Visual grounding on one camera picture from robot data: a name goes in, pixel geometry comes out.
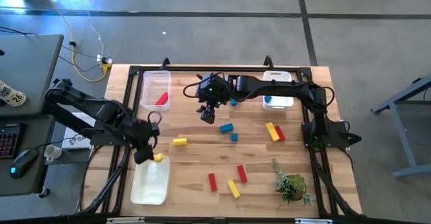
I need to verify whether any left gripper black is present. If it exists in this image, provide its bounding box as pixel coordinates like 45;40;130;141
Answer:
129;118;162;165

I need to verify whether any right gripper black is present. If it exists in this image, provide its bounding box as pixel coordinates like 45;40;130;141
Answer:
196;72;234;125

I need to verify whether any red rectangular wooden block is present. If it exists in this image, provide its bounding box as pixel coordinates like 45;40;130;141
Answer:
236;164;248;184
155;91;169;106
207;172;218;192
274;125;286;142

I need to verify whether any yellow rectangular wooden block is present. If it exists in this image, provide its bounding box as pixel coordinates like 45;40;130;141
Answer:
226;179;242;199
265;122;281;142

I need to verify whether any large white plastic bin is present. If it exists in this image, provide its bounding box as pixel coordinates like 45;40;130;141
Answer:
130;154;172;206

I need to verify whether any clear plastic bin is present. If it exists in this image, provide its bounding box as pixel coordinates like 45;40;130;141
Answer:
139;69;172;112

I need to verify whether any white printed paper sheet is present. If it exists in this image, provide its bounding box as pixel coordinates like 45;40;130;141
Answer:
61;111;98;151

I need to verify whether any white mug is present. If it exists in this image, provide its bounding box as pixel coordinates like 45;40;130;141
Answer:
43;144;63;163

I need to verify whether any potted green plant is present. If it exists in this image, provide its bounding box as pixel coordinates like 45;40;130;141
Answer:
271;158;316;207

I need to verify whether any grey desk top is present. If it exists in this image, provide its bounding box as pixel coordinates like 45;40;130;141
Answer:
0;34;65;118
0;114;57;198

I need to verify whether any black computer mouse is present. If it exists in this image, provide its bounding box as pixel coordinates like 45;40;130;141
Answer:
9;147;40;180

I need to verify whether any black backlit keyboard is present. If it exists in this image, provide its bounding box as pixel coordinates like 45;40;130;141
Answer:
0;122;26;160

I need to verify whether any white printed can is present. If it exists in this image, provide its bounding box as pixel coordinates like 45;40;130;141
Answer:
0;79;28;108

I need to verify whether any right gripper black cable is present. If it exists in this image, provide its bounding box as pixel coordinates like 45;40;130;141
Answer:
183;71;223;99

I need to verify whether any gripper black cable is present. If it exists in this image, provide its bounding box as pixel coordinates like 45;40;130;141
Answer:
147;110;163;124
183;71;223;99

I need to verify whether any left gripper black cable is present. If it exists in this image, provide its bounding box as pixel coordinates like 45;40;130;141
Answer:
147;110;163;124

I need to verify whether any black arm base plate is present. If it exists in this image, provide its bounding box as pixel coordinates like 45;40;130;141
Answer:
301;120;363;149
90;119;139;147

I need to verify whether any silver metal bracket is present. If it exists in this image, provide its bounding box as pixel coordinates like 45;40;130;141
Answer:
106;217;145;224
294;218;333;224

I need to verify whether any thin black cable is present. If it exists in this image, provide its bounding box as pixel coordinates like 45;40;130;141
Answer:
77;145;98;213

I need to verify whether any small white handled bin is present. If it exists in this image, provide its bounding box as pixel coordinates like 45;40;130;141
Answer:
261;70;295;112

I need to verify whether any white floor cable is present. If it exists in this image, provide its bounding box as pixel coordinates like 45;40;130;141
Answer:
75;0;105;60

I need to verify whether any black floor cable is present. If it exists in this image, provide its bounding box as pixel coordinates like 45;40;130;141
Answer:
0;25;38;37
57;44;102;73

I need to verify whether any yellow floor cable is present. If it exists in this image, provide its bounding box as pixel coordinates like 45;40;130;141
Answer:
40;0;112;83

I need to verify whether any grey metal table frame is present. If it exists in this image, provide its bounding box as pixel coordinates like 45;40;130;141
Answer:
370;74;431;178

